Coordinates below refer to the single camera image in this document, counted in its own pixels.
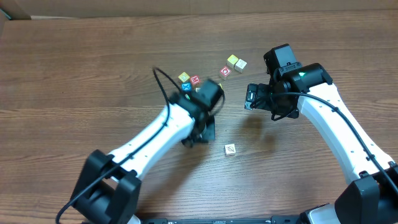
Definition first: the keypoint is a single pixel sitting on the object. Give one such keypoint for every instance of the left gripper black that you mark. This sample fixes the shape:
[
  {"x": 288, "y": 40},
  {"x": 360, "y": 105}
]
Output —
[{"x": 205, "y": 134}]

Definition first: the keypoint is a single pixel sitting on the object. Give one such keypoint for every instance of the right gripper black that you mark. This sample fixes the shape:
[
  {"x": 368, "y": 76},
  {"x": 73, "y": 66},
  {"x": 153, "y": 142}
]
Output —
[{"x": 259, "y": 101}]

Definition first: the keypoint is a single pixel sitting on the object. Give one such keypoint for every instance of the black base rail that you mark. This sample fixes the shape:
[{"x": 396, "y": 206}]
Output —
[{"x": 217, "y": 221}]

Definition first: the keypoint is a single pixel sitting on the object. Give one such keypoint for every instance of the wooden block leaf picture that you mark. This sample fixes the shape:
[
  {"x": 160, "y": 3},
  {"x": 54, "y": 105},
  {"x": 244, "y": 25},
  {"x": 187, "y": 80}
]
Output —
[{"x": 230, "y": 149}]

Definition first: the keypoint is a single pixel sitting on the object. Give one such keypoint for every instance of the yellow block far right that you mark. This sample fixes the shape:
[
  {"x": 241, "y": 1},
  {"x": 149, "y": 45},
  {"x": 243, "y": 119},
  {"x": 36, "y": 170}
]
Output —
[{"x": 231, "y": 61}]

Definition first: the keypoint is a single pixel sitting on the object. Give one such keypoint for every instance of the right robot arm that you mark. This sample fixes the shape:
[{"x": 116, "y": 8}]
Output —
[{"x": 370, "y": 173}]

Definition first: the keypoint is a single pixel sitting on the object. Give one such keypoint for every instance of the plain wooden block far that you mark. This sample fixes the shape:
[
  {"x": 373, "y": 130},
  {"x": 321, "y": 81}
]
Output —
[{"x": 240, "y": 65}]

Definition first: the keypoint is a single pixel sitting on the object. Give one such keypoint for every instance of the red block letter C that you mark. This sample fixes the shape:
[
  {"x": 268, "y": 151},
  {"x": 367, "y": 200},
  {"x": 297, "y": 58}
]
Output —
[{"x": 225, "y": 72}]

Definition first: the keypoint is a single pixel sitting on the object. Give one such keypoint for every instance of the blue block letter X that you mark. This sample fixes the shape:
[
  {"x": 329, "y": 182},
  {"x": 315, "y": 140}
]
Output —
[{"x": 186, "y": 87}]

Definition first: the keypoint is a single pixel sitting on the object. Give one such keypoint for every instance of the yellow block letter G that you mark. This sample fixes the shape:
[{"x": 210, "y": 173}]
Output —
[{"x": 184, "y": 77}]

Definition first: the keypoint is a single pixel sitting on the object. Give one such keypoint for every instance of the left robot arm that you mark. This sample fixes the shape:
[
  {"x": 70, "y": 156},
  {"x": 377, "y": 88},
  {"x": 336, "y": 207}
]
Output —
[{"x": 107, "y": 190}]

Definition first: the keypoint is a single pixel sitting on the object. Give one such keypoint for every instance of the red block letter M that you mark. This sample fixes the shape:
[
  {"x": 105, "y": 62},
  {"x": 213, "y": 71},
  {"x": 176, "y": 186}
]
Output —
[{"x": 195, "y": 81}]

